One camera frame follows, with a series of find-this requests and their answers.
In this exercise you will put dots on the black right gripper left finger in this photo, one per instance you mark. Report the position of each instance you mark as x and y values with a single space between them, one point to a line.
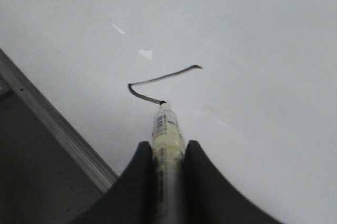
129 198

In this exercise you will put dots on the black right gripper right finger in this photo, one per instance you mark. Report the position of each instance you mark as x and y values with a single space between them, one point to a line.
206 196

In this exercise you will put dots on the white black whiteboard marker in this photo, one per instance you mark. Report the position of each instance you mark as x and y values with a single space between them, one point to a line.
168 153

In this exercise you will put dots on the white whiteboard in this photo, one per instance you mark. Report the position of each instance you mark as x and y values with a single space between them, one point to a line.
253 81

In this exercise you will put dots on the aluminium whiteboard frame rail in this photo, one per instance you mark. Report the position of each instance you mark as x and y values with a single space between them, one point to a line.
88 160

